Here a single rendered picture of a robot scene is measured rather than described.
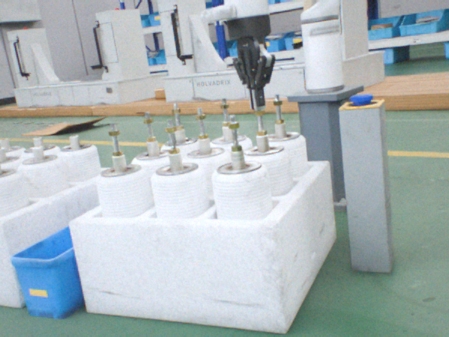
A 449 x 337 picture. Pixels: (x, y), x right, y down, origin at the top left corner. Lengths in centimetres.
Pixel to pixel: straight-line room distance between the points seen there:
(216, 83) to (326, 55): 224
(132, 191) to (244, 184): 22
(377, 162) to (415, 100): 182
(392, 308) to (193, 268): 33
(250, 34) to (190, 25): 295
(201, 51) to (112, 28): 85
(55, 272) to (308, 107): 72
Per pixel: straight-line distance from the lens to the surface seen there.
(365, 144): 96
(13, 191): 114
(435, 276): 103
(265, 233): 79
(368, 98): 96
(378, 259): 103
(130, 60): 439
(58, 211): 118
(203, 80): 360
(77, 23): 855
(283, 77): 320
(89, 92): 458
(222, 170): 85
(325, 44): 133
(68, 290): 104
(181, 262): 88
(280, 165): 94
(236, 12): 91
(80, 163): 129
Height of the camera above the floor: 46
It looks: 13 degrees down
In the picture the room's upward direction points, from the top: 8 degrees counter-clockwise
